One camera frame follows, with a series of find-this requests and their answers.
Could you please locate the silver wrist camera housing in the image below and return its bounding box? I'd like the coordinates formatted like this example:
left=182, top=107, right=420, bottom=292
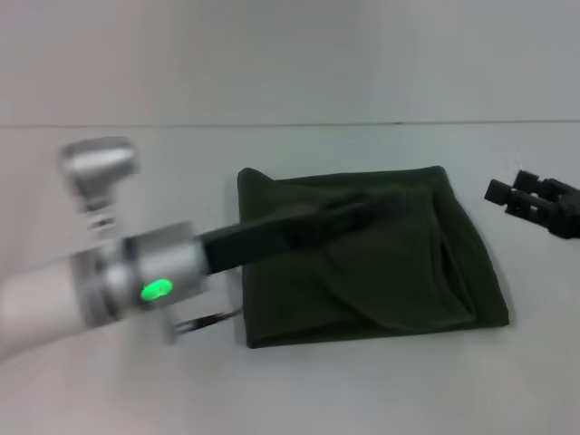
left=60, top=137, right=140, bottom=214

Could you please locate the dark green t-shirt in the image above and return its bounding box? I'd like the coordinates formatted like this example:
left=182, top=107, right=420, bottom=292
left=237, top=165, right=512, bottom=351

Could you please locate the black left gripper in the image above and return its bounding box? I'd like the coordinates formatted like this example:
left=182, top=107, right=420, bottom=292
left=200, top=188, right=411, bottom=276

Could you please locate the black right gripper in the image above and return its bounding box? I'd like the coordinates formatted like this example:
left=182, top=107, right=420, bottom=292
left=483, top=169, right=580, bottom=240

